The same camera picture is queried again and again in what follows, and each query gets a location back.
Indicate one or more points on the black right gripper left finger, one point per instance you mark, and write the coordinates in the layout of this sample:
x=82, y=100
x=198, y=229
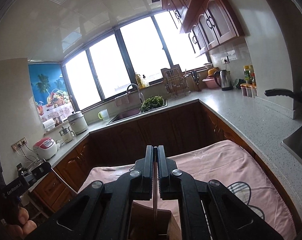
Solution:
x=101, y=210

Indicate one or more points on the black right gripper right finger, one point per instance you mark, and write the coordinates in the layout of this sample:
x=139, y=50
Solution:
x=208, y=210

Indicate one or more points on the wooden chopstick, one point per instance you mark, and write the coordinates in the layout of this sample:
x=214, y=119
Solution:
x=154, y=191

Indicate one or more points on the left hand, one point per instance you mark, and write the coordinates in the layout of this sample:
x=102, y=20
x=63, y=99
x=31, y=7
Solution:
x=24, y=227

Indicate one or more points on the wooden utensil holder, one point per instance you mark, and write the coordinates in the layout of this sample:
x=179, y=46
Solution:
x=143, y=224

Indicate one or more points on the pink tablecloth with hearts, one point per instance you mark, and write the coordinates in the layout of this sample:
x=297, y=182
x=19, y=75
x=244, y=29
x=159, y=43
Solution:
x=230, y=164

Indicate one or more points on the red white rice cooker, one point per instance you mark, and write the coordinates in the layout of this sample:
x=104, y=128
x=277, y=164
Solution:
x=45, y=148

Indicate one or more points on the small white electric pot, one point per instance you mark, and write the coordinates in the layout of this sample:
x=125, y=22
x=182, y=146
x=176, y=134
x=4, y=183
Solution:
x=67, y=134

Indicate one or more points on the lower wooden cabinets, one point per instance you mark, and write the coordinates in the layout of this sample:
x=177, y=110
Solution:
x=180, y=130

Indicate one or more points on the wooden cabinets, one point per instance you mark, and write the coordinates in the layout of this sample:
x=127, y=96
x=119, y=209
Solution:
x=208, y=23
x=180, y=130

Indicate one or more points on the large white rice cooker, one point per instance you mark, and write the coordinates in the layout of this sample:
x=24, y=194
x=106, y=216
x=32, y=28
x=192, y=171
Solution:
x=77, y=122

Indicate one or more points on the gas stove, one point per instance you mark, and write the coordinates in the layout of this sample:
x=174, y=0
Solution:
x=293, y=144

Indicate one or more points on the fruit poster window blind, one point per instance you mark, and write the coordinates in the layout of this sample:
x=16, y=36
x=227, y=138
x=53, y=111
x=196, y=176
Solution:
x=50, y=92

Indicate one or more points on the green leafy vegetables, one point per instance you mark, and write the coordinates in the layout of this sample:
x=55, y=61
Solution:
x=152, y=102

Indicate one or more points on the dish drying rack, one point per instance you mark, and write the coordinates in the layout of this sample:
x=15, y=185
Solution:
x=175, y=82

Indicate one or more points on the condiment bottles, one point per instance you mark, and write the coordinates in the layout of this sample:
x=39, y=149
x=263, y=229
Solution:
x=248, y=88

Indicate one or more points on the pink plastic basin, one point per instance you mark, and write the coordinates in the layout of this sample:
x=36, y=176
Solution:
x=210, y=83

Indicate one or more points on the yellow oil bottle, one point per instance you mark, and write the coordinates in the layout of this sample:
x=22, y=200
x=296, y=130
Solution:
x=139, y=81

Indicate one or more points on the stainless electric kettle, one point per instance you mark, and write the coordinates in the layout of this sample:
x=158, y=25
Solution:
x=223, y=79

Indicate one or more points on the knife block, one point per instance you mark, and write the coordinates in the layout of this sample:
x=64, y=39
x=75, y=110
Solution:
x=196, y=79

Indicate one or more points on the orange bowl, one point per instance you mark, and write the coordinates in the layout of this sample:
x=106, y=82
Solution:
x=211, y=72

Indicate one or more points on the upper wooden cabinets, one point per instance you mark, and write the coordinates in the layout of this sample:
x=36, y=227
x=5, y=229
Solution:
x=208, y=23

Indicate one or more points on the wall power socket left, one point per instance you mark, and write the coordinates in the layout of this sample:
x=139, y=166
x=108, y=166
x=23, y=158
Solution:
x=19, y=144

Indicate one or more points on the wall socket by kettle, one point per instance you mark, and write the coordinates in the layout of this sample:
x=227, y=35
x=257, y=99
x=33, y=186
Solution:
x=225, y=60

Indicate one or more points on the black wok with handle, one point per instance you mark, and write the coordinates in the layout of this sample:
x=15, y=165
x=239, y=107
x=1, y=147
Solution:
x=285, y=92

